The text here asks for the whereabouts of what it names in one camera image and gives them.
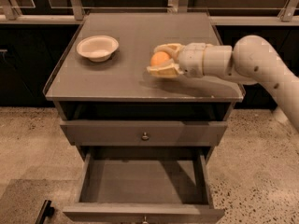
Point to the grey top drawer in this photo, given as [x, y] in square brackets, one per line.
[116, 133]

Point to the black object on floor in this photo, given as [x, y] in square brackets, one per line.
[46, 211]

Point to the grey open middle drawer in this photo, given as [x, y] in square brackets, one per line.
[168, 185]

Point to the round metal top drawer knob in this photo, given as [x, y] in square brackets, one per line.
[145, 137]

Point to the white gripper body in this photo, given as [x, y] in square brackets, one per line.
[191, 60]

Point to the orange fruit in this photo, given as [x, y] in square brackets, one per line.
[159, 58]

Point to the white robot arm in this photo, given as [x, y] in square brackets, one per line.
[251, 60]

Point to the metal middle drawer knob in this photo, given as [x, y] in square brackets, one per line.
[145, 221]

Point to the white bowl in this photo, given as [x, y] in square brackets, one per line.
[98, 48]

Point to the grey drawer cabinet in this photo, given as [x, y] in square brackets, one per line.
[121, 87]

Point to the metal railing frame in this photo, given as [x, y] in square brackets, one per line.
[220, 12]

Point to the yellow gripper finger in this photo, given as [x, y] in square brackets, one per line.
[172, 49]
[168, 70]

